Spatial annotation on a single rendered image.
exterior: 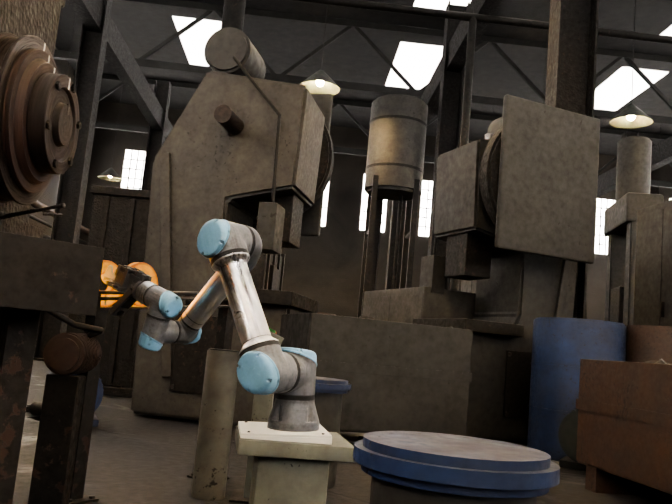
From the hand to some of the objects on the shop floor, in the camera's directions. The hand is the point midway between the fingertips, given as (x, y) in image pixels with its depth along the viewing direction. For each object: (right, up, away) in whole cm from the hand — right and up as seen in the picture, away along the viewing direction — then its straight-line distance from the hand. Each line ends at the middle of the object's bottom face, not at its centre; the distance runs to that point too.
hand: (103, 277), depth 238 cm
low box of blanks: (+240, -105, +72) cm, 272 cm away
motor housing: (-9, -70, -21) cm, 74 cm away
